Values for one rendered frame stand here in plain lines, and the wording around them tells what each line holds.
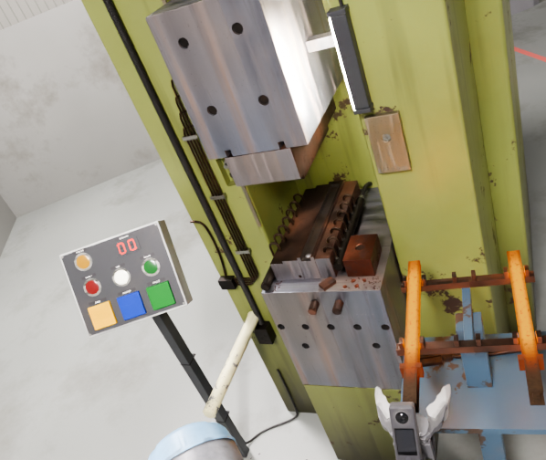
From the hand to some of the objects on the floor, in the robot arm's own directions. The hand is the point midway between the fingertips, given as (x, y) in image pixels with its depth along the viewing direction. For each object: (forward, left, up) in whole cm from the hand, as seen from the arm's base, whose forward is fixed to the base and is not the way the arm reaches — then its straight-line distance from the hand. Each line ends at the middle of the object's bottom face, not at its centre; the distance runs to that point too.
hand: (411, 382), depth 115 cm
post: (+80, +63, -100) cm, 142 cm away
